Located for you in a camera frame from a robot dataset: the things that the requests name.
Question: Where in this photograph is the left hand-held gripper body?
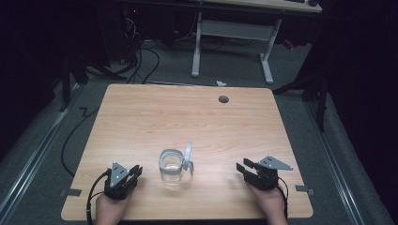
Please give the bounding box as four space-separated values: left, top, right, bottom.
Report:
103 161 140 201

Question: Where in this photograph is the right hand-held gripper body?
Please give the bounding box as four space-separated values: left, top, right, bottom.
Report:
243 155 294 191

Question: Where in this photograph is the clear glass jar with hinged lid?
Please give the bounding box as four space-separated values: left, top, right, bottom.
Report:
158 142 195 183

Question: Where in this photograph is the person's right hand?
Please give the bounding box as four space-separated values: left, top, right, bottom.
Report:
245 181 288 225

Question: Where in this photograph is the person's left hand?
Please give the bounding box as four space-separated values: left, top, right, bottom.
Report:
95 187 135 225

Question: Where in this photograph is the grey tape strip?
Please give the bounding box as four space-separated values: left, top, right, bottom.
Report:
59 187 83 198
295 184 315 197

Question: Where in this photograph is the black metal stand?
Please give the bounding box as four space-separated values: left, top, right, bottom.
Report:
271 69 331 133
58 51 90 113

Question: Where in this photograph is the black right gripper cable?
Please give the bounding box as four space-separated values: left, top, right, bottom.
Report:
276 175 290 220

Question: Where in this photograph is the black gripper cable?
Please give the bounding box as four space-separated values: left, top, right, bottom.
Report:
85 168 113 225
276 175 290 220

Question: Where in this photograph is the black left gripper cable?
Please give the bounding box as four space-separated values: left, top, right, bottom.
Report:
85 168 113 225

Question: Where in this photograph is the black floor cable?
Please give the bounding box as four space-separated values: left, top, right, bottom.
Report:
60 106 101 178

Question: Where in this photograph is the metal floor rail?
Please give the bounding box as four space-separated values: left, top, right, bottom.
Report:
303 98 368 225
0 82 87 221

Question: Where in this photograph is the bundle of black cables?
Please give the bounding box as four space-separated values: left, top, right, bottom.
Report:
120 7 161 85

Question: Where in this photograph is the white metal frame desk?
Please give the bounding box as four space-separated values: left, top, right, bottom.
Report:
118 0 323 85

